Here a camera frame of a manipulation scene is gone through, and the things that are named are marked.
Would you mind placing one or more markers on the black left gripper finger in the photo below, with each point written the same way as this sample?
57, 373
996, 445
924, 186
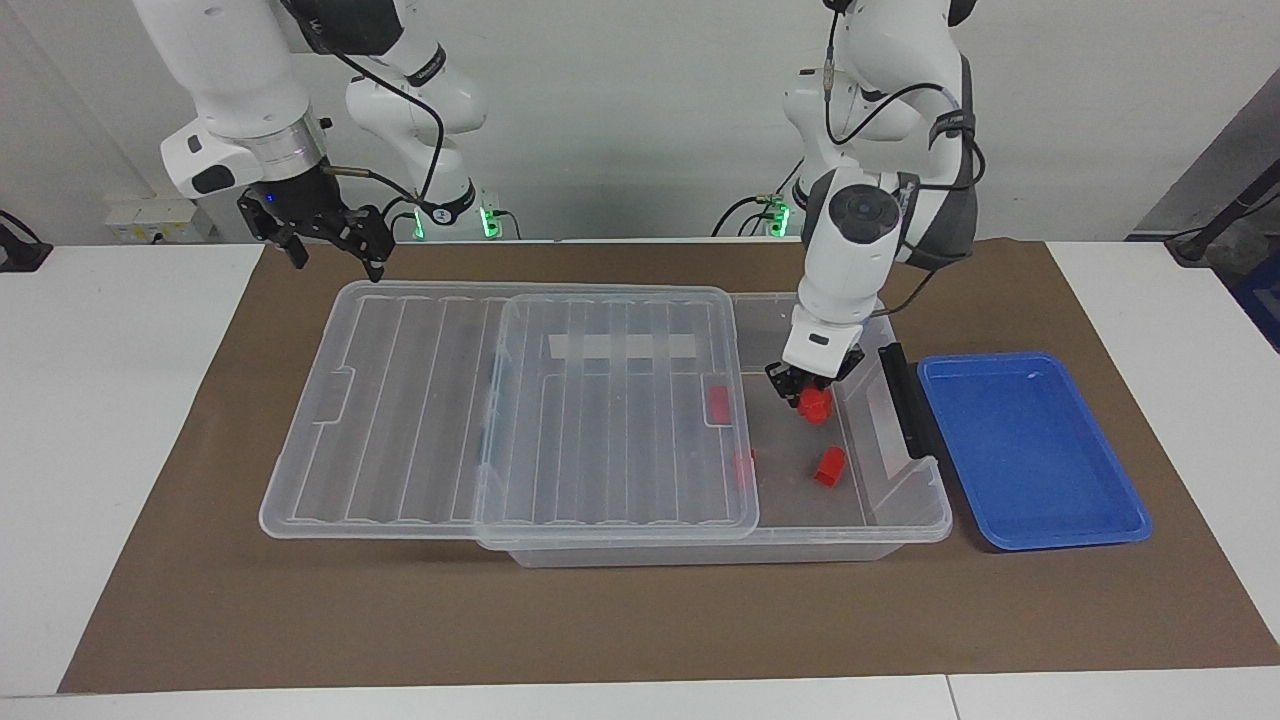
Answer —
788, 392
835, 381

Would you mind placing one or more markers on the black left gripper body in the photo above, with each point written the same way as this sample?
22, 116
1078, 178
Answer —
800, 380

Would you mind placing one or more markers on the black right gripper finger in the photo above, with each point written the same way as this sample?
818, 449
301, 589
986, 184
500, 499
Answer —
296, 250
375, 265

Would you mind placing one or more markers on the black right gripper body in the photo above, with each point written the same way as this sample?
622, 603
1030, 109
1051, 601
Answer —
310, 205

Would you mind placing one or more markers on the red block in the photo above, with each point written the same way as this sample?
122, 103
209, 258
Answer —
816, 406
744, 470
829, 467
718, 404

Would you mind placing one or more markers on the clear ribbed box lid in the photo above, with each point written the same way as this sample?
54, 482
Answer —
420, 420

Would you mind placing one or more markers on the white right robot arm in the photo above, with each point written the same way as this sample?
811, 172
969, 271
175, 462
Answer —
230, 70

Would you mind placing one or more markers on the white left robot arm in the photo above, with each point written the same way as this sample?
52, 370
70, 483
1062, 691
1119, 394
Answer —
860, 230

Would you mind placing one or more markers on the dark grey box latch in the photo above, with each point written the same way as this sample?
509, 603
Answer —
905, 395

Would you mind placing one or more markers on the clear plastic storage box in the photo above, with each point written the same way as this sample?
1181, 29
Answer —
800, 510

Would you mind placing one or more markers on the blue plastic tray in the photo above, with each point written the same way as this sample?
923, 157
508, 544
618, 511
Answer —
1030, 450

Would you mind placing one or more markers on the black table clamp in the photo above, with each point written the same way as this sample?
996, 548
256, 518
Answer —
20, 250

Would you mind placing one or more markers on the brown table mat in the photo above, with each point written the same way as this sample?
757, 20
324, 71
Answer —
300, 600

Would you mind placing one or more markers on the black stand leg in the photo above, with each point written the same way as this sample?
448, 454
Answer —
1225, 215

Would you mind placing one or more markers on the blue crate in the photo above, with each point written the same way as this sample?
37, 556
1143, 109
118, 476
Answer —
1262, 305

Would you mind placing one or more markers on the white wall power strip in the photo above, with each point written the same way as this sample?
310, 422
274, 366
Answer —
150, 215

